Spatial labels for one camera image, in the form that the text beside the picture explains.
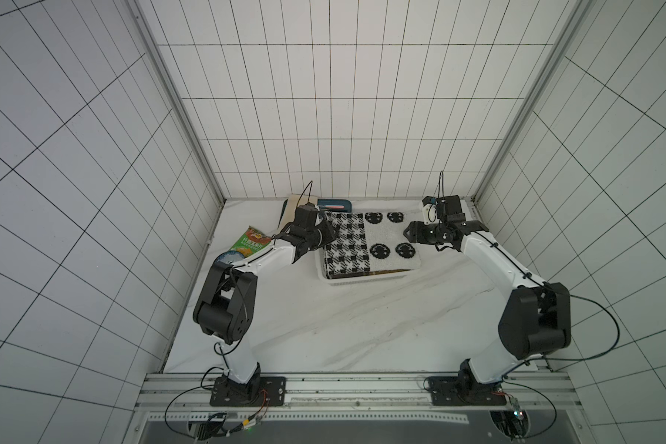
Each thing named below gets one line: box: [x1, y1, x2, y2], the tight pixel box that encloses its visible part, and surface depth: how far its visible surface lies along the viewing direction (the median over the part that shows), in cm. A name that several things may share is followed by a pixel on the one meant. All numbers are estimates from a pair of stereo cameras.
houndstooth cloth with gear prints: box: [323, 210, 422, 279], surface depth 89 cm
